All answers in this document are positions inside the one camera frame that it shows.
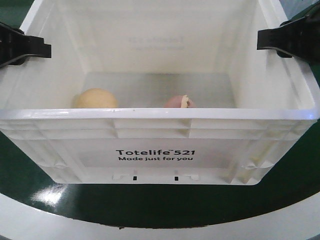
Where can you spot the cream bread roll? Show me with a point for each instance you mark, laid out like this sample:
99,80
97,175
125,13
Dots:
96,98

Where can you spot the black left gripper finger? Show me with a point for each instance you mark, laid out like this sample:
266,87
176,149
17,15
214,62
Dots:
16,47

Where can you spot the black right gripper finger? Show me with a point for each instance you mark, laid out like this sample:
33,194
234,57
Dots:
295,38

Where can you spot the white plastic Totelife tote box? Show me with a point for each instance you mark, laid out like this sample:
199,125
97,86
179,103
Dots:
251,105

